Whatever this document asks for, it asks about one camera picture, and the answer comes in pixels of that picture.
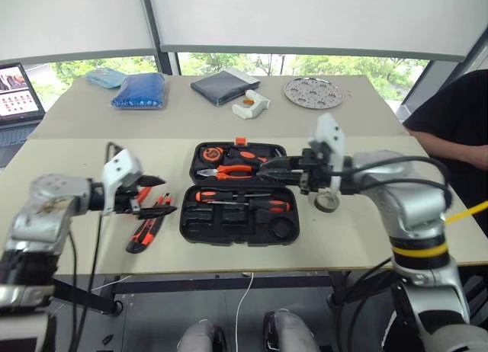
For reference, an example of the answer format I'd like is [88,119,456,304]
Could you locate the round perforated metal plate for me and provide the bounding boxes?
[282,77,345,110]

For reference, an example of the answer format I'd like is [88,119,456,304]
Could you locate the orange handled pliers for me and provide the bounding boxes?
[196,164,255,181]

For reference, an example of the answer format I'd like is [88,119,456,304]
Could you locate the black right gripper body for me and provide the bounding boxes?
[298,147,336,196]

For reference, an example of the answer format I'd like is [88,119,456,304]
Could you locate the black plastic tool case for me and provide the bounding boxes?
[178,136,301,248]

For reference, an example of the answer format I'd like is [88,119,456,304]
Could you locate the person in black shirt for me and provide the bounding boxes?
[403,69,488,239]

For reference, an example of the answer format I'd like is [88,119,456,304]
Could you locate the grey tape roll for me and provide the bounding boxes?
[314,190,340,213]

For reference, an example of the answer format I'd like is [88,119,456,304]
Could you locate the open laptop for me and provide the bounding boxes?
[0,62,47,168]

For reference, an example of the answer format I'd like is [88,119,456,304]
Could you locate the small orange black tool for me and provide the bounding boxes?
[152,191,173,210]

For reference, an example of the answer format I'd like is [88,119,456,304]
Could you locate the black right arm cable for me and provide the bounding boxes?
[331,155,455,216]

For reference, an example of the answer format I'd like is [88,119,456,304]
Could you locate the grey window post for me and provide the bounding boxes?
[139,0,181,77]

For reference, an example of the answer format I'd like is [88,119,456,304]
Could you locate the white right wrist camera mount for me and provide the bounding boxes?
[307,113,346,195]

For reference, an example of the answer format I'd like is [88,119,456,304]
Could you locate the light blue plastic packet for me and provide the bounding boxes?
[85,67,127,90]

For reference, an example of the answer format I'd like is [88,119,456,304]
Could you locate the orange black tape measure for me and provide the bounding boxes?
[201,146,226,165]

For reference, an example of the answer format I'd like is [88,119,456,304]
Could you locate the black table frame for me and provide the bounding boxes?
[49,270,358,317]

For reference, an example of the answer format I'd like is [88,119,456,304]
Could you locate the white roller blind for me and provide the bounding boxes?
[0,0,159,62]
[146,0,486,62]

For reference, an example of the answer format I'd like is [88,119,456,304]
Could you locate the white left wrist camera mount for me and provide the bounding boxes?
[101,149,144,216]

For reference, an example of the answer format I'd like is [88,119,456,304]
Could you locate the orange black handled screwdriver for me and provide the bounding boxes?
[194,190,275,203]
[200,198,293,215]

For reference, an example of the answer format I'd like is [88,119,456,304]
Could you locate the white hanging cable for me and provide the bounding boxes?
[234,271,255,352]

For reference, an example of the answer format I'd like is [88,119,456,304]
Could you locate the dark folded cloth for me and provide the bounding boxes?
[190,67,262,107]

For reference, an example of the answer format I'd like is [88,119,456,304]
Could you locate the thin white wire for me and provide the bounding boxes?
[91,274,133,292]

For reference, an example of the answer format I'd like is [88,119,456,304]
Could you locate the grey rounded robot leg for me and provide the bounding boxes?
[177,319,226,352]
[263,309,319,352]

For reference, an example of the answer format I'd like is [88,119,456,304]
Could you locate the orange black handled tool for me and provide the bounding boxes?
[227,147,268,165]

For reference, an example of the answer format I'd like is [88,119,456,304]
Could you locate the right gripper black pointed finger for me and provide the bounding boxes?
[258,155,305,172]
[252,170,307,188]

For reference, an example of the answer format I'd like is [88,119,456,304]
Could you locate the left gripper black pointed finger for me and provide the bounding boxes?
[136,174,168,188]
[135,205,179,220]

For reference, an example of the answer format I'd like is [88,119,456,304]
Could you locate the blue filled plastic bag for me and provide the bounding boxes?
[110,72,168,110]

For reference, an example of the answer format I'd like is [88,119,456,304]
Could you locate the white plastic holder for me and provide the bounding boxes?
[231,89,272,121]

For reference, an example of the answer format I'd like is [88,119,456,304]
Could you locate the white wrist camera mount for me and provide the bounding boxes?
[307,113,346,195]
[101,149,144,216]

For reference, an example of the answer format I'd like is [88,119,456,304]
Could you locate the orange black utility knife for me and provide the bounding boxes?
[125,214,165,254]

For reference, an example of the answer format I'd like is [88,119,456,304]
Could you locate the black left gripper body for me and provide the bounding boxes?
[114,178,145,216]

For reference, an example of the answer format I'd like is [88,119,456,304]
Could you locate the yellow cable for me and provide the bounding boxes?
[444,199,488,226]

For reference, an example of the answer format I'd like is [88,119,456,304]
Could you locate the orange handled small tool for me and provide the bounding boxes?
[135,186,153,207]

